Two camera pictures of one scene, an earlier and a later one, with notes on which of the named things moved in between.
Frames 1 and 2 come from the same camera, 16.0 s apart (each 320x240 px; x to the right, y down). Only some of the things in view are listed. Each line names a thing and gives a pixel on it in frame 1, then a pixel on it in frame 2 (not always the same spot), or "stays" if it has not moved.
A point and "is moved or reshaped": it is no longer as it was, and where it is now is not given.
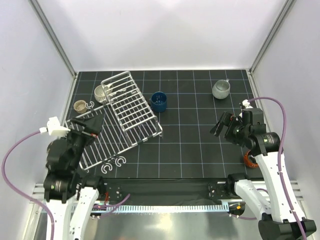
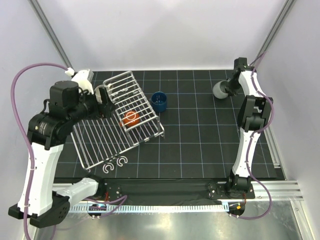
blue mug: x=158 y=101 stays
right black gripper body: x=240 y=132 -> x=233 y=87
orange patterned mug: x=249 y=160 is moved or reshaped
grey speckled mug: x=221 y=89 stays
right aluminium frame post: x=284 y=13 stays
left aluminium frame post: x=53 y=37 stays
